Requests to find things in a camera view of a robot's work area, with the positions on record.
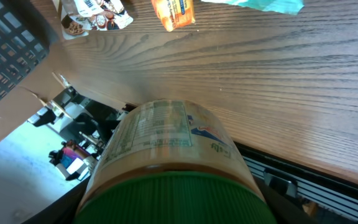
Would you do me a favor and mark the cardboard box flap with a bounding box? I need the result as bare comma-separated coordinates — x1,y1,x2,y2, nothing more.
0,44,68,142

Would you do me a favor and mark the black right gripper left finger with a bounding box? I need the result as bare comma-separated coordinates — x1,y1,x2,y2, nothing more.
22,177,90,224

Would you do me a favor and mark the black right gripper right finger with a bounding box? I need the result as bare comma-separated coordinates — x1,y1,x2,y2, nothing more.
254,177,317,224

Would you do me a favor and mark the white brown snack bag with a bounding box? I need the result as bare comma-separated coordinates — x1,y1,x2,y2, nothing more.
53,0,133,40

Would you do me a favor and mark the teal tissue packet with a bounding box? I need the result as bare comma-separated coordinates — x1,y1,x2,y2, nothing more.
202,0,304,15

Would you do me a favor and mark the green lid jar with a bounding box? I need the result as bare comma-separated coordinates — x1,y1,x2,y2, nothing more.
73,100,276,224

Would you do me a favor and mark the grey plastic mesh basket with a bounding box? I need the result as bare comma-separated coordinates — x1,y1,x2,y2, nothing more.
0,0,54,101

